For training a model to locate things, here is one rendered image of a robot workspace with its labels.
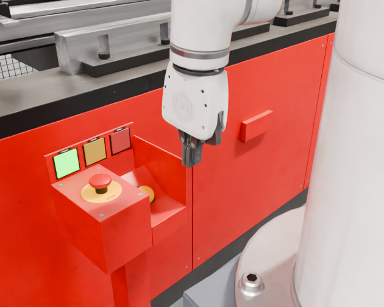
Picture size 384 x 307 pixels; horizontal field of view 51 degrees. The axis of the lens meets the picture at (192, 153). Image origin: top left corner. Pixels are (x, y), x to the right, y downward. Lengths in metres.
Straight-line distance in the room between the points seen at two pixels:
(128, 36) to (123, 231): 0.57
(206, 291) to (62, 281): 0.90
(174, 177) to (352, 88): 0.66
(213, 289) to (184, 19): 0.37
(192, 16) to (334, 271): 0.40
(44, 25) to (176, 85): 0.75
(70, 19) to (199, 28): 0.83
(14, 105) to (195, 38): 0.48
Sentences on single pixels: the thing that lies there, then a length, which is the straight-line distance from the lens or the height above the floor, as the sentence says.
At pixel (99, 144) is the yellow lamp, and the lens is 0.81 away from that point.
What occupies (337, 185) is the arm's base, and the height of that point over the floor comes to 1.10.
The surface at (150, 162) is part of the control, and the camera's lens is 0.85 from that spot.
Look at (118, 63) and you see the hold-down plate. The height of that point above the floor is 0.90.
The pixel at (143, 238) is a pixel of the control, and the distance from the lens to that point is 0.77.
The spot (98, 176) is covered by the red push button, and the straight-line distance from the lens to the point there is 0.73.
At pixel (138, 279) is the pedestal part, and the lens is 0.91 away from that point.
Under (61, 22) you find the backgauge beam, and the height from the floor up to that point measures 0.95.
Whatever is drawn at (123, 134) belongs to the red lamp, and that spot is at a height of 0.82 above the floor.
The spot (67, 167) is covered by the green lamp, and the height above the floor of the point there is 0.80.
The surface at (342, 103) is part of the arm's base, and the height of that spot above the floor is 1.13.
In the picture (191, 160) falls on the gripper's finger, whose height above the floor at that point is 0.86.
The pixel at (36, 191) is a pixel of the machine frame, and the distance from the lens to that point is 0.96.
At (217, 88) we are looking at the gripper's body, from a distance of 0.57.
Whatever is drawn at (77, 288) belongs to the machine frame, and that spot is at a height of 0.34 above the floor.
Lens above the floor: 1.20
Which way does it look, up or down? 29 degrees down
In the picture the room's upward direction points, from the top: straight up
